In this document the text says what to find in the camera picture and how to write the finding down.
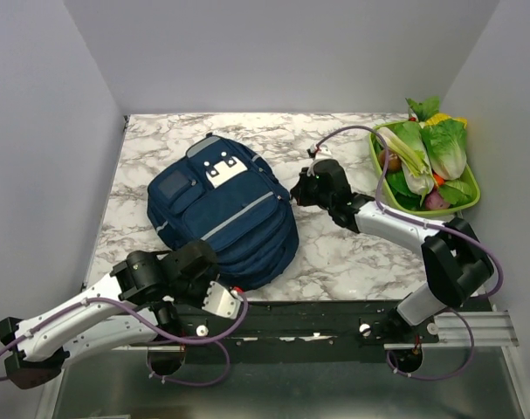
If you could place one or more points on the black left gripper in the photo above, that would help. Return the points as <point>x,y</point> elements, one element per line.
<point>207,278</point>

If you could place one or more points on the purple onion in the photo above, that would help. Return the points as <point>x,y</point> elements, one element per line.
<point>434,201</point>

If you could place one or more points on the brown round fruit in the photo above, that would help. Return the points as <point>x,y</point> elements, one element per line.
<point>390,160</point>

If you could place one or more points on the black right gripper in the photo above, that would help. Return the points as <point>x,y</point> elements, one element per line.
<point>299,189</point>

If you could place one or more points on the green lettuce head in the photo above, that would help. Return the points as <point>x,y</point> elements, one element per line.
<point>445,144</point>

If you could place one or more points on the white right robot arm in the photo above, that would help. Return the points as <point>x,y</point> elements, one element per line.
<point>455,266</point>

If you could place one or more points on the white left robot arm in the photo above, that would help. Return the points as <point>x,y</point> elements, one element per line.
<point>133,303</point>

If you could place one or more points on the black mounting rail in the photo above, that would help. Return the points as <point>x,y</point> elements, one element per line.
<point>271,333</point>

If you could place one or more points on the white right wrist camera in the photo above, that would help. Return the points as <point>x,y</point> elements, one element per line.
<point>317,154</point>

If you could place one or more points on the navy blue student backpack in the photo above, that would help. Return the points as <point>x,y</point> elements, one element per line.
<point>225,194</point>

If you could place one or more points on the white green bok choy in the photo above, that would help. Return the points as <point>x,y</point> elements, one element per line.
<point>405,140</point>

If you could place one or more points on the green plastic vegetable tray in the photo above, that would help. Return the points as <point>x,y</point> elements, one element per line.
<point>461,193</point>

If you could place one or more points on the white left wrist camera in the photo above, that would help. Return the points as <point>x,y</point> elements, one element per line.
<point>220,302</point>

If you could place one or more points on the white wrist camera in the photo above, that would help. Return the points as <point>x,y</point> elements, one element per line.
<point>317,154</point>
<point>220,302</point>

